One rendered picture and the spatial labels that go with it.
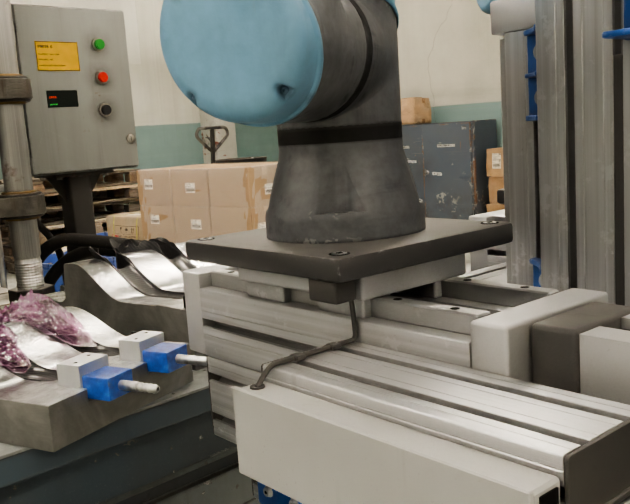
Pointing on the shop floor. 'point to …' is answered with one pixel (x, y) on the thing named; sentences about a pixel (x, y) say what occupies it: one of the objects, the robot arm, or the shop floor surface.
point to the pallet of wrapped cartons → (204, 199)
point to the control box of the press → (75, 103)
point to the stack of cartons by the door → (495, 177)
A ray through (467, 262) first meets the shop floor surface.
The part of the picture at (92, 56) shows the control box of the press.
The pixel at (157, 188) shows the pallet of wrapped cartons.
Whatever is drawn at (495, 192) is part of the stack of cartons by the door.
